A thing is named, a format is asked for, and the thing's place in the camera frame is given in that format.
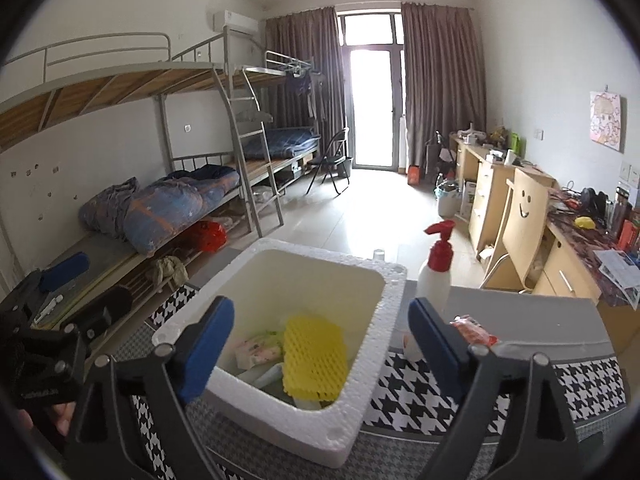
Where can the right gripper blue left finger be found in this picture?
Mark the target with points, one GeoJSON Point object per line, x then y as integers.
{"type": "Point", "coordinates": [105, 440]}

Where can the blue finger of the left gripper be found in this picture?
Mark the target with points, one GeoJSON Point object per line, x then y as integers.
{"type": "Point", "coordinates": [65, 271]}
{"type": "Point", "coordinates": [101, 313]}

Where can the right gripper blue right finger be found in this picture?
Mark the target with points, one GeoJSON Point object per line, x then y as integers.
{"type": "Point", "coordinates": [538, 440]}

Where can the white foam sheet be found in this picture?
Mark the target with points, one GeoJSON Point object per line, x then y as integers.
{"type": "Point", "coordinates": [262, 376]}

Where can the yellow foam fruit net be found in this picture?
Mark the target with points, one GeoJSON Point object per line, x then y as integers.
{"type": "Point", "coordinates": [315, 366]}

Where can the person's left hand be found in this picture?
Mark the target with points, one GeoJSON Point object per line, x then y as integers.
{"type": "Point", "coordinates": [59, 415]}

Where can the houndstooth table cloth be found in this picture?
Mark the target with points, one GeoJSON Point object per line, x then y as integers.
{"type": "Point", "coordinates": [407, 415]}

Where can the blue plaid bedding bundle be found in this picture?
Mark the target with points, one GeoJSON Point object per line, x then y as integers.
{"type": "Point", "coordinates": [148, 218]}

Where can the red snack packet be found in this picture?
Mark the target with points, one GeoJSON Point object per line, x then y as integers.
{"type": "Point", "coordinates": [473, 332]}

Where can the metal bunk bed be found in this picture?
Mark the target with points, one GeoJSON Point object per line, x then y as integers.
{"type": "Point", "coordinates": [80, 115]}

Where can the red plastic bag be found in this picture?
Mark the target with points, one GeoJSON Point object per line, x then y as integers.
{"type": "Point", "coordinates": [206, 236]}

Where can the white red spray bottle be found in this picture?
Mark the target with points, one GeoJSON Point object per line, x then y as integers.
{"type": "Point", "coordinates": [434, 279]}

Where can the wooden desk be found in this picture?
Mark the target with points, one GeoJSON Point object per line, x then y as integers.
{"type": "Point", "coordinates": [566, 265]}

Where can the white styrofoam box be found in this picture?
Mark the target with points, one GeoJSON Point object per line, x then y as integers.
{"type": "Point", "coordinates": [334, 315]}

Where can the papers on desk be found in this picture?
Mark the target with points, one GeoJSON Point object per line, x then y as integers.
{"type": "Point", "coordinates": [619, 269]}

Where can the wooden smiley chair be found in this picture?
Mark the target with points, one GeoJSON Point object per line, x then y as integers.
{"type": "Point", "coordinates": [520, 232]}

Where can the yellow object on desk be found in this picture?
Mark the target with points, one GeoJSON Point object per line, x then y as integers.
{"type": "Point", "coordinates": [585, 223]}

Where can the black folding chair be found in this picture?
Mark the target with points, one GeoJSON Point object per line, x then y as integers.
{"type": "Point", "coordinates": [332, 159]}

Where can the white air conditioner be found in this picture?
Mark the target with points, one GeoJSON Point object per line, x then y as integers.
{"type": "Point", "coordinates": [226, 19]}

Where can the left brown curtain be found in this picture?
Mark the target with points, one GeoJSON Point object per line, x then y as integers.
{"type": "Point", "coordinates": [312, 96]}

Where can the brown curtain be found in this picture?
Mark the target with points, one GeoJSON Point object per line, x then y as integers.
{"type": "Point", "coordinates": [445, 76]}
{"type": "Point", "coordinates": [312, 96]}

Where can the right brown curtain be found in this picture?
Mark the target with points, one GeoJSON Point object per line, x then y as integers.
{"type": "Point", "coordinates": [445, 76]}

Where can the glass balcony door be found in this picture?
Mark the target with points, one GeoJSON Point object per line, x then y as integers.
{"type": "Point", "coordinates": [372, 45]}

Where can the cartoon wall picture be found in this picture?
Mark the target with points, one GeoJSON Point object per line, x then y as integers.
{"type": "Point", "coordinates": [605, 126]}

